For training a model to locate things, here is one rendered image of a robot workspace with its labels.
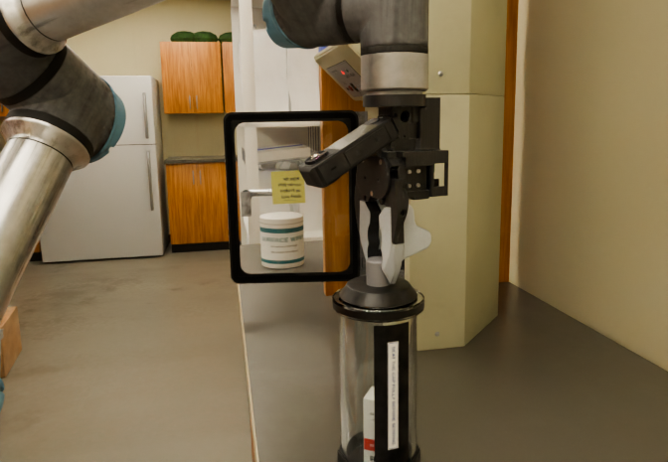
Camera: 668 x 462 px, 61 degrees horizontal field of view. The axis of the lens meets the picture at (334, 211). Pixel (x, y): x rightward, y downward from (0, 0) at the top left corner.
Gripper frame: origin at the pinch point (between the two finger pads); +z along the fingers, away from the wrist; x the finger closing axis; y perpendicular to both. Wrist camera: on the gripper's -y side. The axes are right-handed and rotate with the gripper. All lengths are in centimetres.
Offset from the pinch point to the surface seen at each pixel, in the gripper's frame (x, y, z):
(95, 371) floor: 271, -25, 120
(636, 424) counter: -7.6, 37.5, 25.7
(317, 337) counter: 43, 11, 26
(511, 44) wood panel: 55, 69, -35
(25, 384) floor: 271, -59, 120
